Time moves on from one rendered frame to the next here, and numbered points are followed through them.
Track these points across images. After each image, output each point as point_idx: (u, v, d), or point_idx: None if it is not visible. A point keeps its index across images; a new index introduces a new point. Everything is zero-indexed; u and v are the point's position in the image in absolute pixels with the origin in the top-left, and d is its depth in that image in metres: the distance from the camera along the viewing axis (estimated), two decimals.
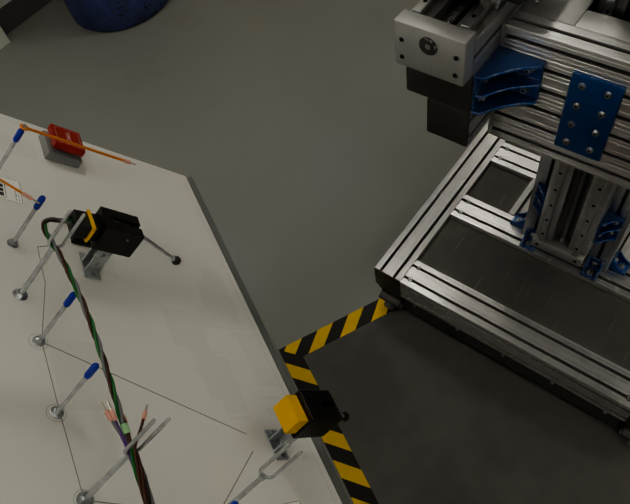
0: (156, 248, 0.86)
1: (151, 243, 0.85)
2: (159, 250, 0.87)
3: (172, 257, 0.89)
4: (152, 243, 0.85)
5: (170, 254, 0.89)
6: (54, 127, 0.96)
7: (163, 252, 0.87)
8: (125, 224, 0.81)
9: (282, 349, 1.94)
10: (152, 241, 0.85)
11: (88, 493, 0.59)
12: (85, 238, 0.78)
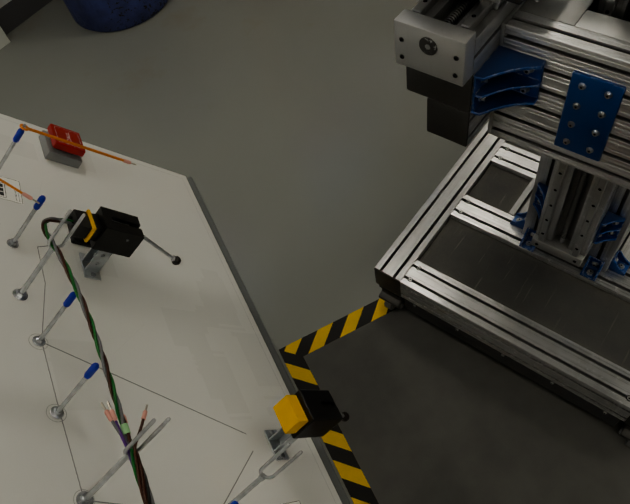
0: (156, 248, 0.86)
1: (151, 243, 0.85)
2: (159, 250, 0.87)
3: (172, 257, 0.89)
4: (152, 243, 0.85)
5: (170, 254, 0.89)
6: (54, 127, 0.96)
7: (163, 252, 0.87)
8: (125, 224, 0.81)
9: (282, 349, 1.94)
10: (152, 241, 0.85)
11: (88, 493, 0.59)
12: (85, 238, 0.78)
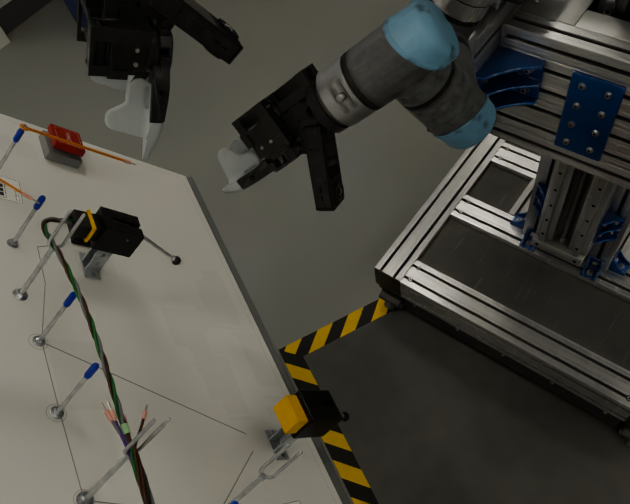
0: (156, 248, 0.86)
1: (151, 243, 0.85)
2: (159, 250, 0.87)
3: (172, 257, 0.89)
4: (152, 243, 0.85)
5: (170, 254, 0.89)
6: (54, 127, 0.96)
7: (163, 252, 0.87)
8: (125, 224, 0.81)
9: (282, 349, 1.94)
10: (152, 241, 0.85)
11: (88, 493, 0.59)
12: (85, 238, 0.78)
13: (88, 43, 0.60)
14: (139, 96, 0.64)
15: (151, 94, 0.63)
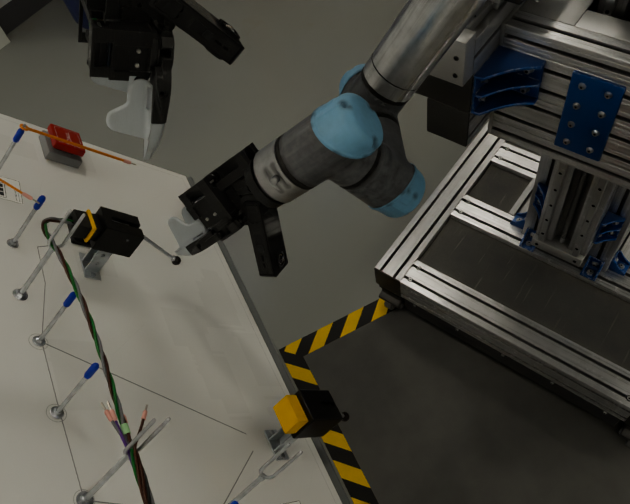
0: (156, 248, 0.86)
1: (151, 243, 0.85)
2: (159, 250, 0.87)
3: (172, 257, 0.89)
4: (152, 243, 0.85)
5: (170, 254, 0.89)
6: (54, 127, 0.96)
7: (163, 252, 0.87)
8: (125, 224, 0.81)
9: (282, 349, 1.94)
10: (152, 241, 0.85)
11: (88, 493, 0.59)
12: (85, 238, 0.78)
13: (89, 44, 0.60)
14: (140, 97, 0.64)
15: (152, 95, 0.63)
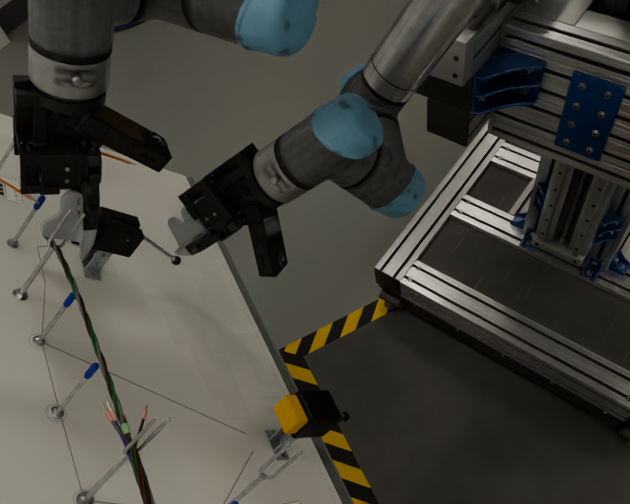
0: (156, 248, 0.86)
1: (151, 243, 0.85)
2: (159, 250, 0.87)
3: (172, 257, 0.89)
4: (152, 243, 0.85)
5: (170, 254, 0.89)
6: None
7: (163, 252, 0.87)
8: (125, 224, 0.81)
9: (282, 349, 1.94)
10: (152, 241, 0.85)
11: (88, 493, 0.59)
12: None
13: None
14: (72, 207, 0.68)
15: (83, 206, 0.68)
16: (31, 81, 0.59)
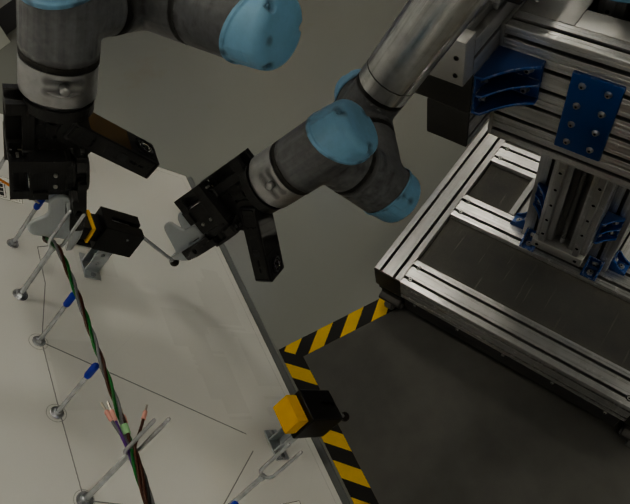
0: (155, 249, 0.86)
1: (150, 244, 0.85)
2: (158, 251, 0.87)
3: (170, 258, 0.89)
4: (151, 244, 0.85)
5: (168, 255, 0.89)
6: None
7: (162, 253, 0.87)
8: (125, 224, 0.81)
9: (282, 349, 1.94)
10: (151, 242, 0.85)
11: (88, 493, 0.59)
12: (85, 239, 0.78)
13: None
14: (60, 209, 0.70)
15: (70, 210, 0.70)
16: (20, 90, 0.60)
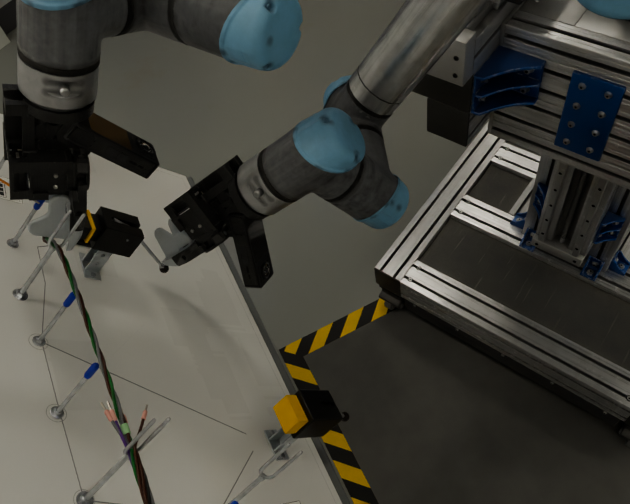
0: (149, 253, 0.87)
1: (146, 247, 0.85)
2: (151, 255, 0.87)
3: (161, 264, 0.89)
4: (147, 247, 0.85)
5: (160, 261, 0.89)
6: None
7: (154, 258, 0.88)
8: (126, 224, 0.81)
9: (282, 349, 1.94)
10: (147, 245, 0.86)
11: (88, 493, 0.59)
12: (85, 239, 0.78)
13: None
14: (60, 209, 0.70)
15: (70, 211, 0.70)
16: (20, 91, 0.60)
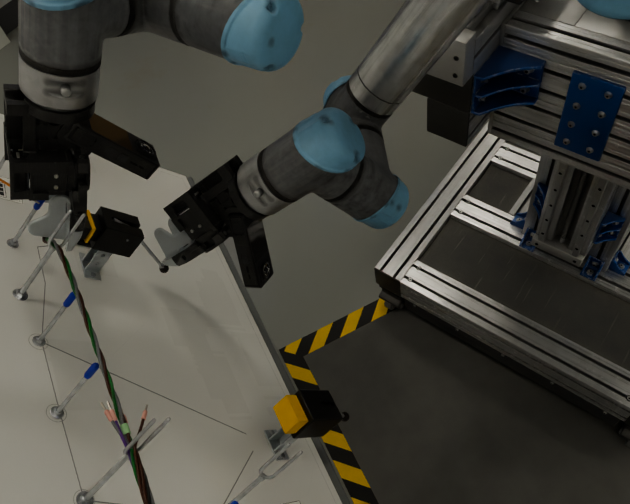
0: (149, 253, 0.87)
1: (146, 247, 0.85)
2: (151, 255, 0.87)
3: (161, 264, 0.89)
4: (147, 247, 0.85)
5: (160, 261, 0.89)
6: None
7: (154, 258, 0.88)
8: (126, 224, 0.81)
9: (282, 349, 1.94)
10: (147, 245, 0.86)
11: (88, 493, 0.59)
12: (85, 239, 0.78)
13: None
14: (60, 210, 0.70)
15: (70, 211, 0.70)
16: (21, 91, 0.60)
